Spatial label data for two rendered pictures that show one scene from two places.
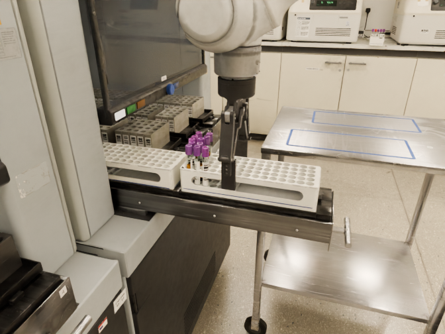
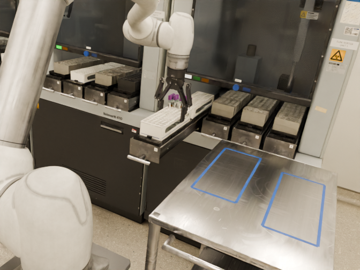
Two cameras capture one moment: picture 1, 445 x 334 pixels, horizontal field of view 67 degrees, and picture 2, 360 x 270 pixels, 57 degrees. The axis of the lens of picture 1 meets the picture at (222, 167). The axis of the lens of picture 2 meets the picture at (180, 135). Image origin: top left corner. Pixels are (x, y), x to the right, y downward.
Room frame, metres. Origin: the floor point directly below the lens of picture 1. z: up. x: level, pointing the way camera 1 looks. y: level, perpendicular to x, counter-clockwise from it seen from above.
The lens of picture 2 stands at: (0.83, -1.37, 1.36)
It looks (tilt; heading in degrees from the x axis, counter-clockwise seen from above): 23 degrees down; 95
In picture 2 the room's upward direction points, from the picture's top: 7 degrees clockwise
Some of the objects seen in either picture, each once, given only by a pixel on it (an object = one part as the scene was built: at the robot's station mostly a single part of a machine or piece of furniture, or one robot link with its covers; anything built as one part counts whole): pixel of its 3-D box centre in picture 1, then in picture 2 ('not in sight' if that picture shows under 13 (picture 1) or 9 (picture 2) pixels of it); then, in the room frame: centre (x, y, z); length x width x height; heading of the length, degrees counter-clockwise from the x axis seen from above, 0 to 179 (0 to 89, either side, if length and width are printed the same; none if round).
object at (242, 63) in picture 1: (236, 61); (177, 60); (0.67, -0.03, 1.09); 0.09 x 0.09 x 0.06
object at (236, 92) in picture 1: (236, 99); (175, 78); (0.67, -0.03, 1.02); 0.08 x 0.07 x 0.09; 163
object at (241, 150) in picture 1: (241, 154); (182, 114); (0.72, -0.04, 0.88); 0.03 x 0.01 x 0.07; 73
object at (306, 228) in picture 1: (194, 194); (179, 125); (0.70, 0.07, 0.78); 0.73 x 0.14 x 0.09; 73
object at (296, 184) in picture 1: (249, 179); (167, 120); (0.66, -0.06, 0.84); 0.30 x 0.10 x 0.06; 73
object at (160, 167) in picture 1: (126, 164); (195, 105); (0.75, 0.24, 0.83); 0.30 x 0.10 x 0.06; 73
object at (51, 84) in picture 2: not in sight; (88, 74); (-0.01, 0.70, 0.78); 0.73 x 0.14 x 0.09; 73
